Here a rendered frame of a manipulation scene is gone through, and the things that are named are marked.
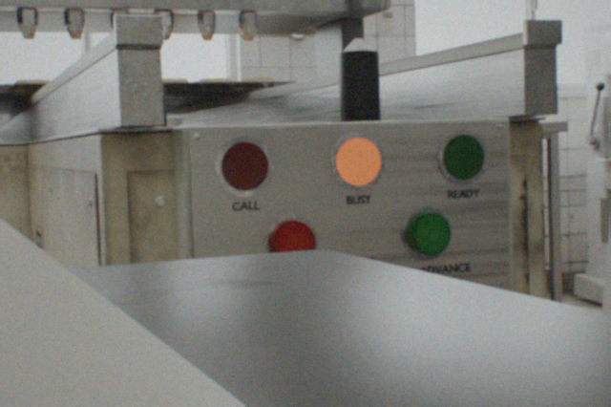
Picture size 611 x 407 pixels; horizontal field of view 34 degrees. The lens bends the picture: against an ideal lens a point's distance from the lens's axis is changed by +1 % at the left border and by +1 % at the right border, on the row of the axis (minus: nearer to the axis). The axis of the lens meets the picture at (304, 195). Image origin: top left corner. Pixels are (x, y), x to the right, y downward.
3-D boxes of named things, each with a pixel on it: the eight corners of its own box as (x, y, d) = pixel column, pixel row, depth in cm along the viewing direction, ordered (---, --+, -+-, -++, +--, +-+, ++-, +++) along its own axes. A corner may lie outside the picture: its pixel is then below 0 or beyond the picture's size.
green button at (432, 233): (403, 255, 69) (402, 212, 69) (441, 252, 70) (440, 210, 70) (413, 257, 67) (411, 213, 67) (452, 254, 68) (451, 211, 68)
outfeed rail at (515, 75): (113, 145, 259) (112, 118, 259) (124, 144, 260) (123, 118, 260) (528, 115, 70) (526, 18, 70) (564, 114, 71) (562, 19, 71)
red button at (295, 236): (266, 266, 65) (265, 221, 65) (309, 262, 66) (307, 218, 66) (274, 267, 64) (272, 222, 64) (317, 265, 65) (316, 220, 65)
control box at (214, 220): (179, 333, 66) (171, 127, 66) (492, 303, 74) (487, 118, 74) (191, 343, 63) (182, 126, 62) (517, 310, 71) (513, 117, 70)
